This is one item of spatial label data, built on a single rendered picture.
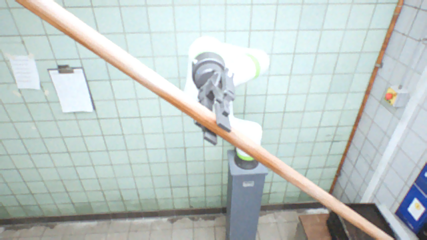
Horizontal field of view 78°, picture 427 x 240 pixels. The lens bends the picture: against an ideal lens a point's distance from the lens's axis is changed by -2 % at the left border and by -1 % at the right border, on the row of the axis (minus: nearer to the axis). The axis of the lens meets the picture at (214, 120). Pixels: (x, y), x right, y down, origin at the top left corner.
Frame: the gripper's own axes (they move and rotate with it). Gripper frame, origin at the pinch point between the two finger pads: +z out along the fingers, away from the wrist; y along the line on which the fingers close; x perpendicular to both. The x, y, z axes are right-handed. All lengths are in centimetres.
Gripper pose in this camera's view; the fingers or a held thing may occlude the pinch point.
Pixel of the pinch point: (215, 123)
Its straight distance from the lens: 50.7
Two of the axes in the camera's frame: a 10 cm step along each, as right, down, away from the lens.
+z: 0.7, 5.7, -8.2
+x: -7.5, -5.1, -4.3
